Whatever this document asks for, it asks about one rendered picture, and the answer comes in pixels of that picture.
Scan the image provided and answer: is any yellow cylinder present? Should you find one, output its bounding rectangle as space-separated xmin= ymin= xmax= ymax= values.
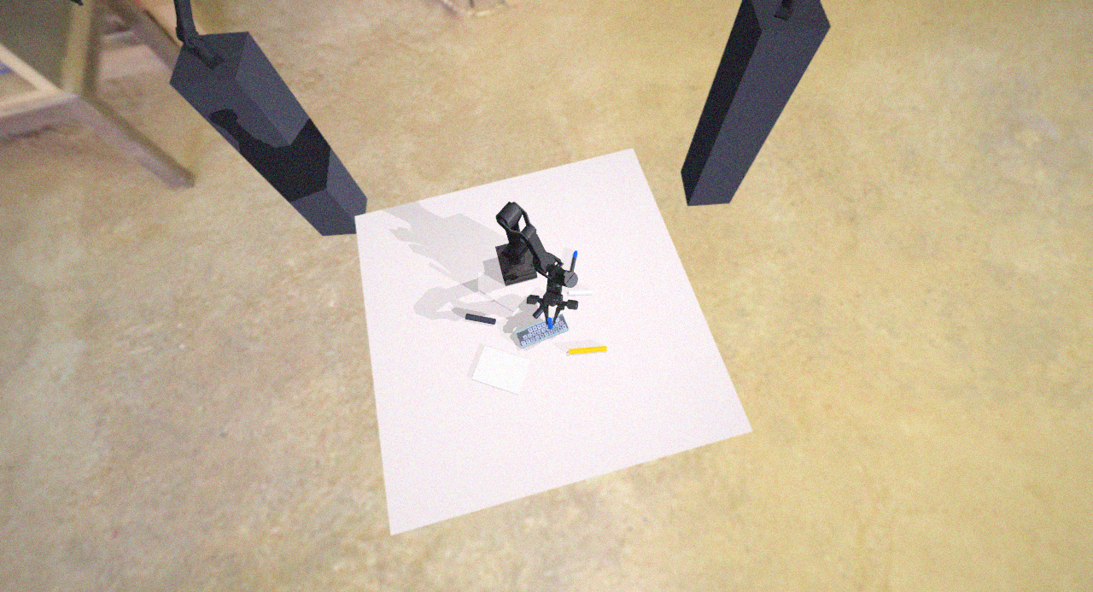
xmin=569 ymin=346 xmax=607 ymax=355

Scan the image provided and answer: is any white keyboard with teal frame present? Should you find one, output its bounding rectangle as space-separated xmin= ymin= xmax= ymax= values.
xmin=516 ymin=313 xmax=569 ymax=348

